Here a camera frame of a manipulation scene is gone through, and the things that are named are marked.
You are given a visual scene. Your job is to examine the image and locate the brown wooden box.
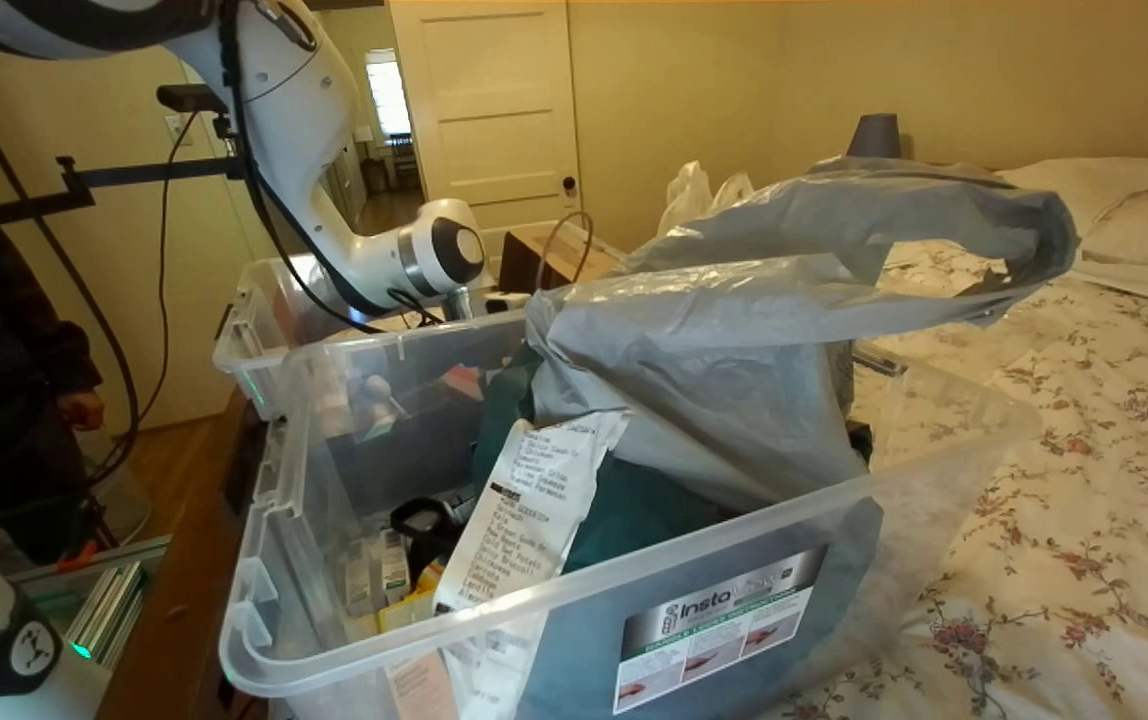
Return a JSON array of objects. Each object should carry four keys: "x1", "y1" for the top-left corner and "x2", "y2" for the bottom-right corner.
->
[{"x1": 494, "y1": 221, "x2": 622, "y2": 292}]

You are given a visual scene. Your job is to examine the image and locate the floral bed cover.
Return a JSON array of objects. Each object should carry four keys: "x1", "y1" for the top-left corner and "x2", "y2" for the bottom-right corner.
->
[{"x1": 766, "y1": 237, "x2": 1148, "y2": 720}]

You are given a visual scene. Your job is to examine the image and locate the grey lamp top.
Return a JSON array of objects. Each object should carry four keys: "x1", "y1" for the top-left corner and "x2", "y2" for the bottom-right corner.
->
[{"x1": 847, "y1": 113, "x2": 911, "y2": 160}]

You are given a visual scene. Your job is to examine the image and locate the clear plastic bag behind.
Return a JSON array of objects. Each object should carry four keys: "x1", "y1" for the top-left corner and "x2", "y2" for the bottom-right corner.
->
[{"x1": 654, "y1": 160, "x2": 750, "y2": 231}]

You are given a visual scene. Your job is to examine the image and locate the grey plastic bag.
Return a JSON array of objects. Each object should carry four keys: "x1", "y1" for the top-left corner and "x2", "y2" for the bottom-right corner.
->
[{"x1": 528, "y1": 160, "x2": 1077, "y2": 503}]

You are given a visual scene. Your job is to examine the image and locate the white device with green light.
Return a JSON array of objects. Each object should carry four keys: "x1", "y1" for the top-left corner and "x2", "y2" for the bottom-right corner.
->
[{"x1": 0, "y1": 539, "x2": 168, "y2": 720}]

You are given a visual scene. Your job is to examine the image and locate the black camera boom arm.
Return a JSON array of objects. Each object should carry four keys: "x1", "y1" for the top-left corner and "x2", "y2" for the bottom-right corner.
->
[{"x1": 0, "y1": 82, "x2": 243, "y2": 225}]

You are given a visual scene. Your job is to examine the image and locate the black roll in bin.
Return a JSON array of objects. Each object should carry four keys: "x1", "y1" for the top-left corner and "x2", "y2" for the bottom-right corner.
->
[{"x1": 393, "y1": 496, "x2": 461, "y2": 573}]

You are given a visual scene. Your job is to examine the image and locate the near clear plastic bin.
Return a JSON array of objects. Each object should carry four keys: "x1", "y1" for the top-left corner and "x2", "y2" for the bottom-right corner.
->
[{"x1": 214, "y1": 375, "x2": 1040, "y2": 720}]

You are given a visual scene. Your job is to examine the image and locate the white paper receipt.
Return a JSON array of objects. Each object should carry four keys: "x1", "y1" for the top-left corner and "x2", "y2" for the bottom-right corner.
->
[{"x1": 430, "y1": 410, "x2": 629, "y2": 720}]

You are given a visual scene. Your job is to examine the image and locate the teal cloth in bin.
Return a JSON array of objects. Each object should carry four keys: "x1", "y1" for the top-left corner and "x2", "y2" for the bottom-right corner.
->
[{"x1": 466, "y1": 352, "x2": 732, "y2": 573}]

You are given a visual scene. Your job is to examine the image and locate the clear plastic bin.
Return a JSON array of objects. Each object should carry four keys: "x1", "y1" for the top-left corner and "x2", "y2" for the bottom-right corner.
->
[
  {"x1": 214, "y1": 375, "x2": 1040, "y2": 720},
  {"x1": 213, "y1": 256, "x2": 522, "y2": 436}
]

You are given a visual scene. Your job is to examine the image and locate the white pillow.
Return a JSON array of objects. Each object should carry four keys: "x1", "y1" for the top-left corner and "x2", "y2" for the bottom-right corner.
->
[{"x1": 1004, "y1": 155, "x2": 1148, "y2": 297}]

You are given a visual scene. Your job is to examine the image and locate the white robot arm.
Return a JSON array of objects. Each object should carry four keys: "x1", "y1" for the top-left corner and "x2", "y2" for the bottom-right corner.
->
[{"x1": 0, "y1": 0, "x2": 485, "y2": 315}]

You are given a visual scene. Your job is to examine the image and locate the person in dark clothes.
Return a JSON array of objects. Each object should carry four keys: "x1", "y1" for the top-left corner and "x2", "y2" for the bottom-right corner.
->
[{"x1": 0, "y1": 231, "x2": 105, "y2": 564}]

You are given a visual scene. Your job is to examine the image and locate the small bottles in bin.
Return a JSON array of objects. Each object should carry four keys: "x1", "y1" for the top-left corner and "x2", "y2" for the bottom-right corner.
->
[{"x1": 340, "y1": 526, "x2": 443, "y2": 637}]

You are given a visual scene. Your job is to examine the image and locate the far clear plastic bin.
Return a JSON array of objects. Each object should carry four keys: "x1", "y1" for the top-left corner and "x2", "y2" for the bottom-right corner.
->
[{"x1": 213, "y1": 256, "x2": 522, "y2": 436}]

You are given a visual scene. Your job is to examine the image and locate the white panel door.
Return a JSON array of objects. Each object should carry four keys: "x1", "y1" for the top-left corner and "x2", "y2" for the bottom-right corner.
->
[{"x1": 389, "y1": 0, "x2": 579, "y2": 229}]

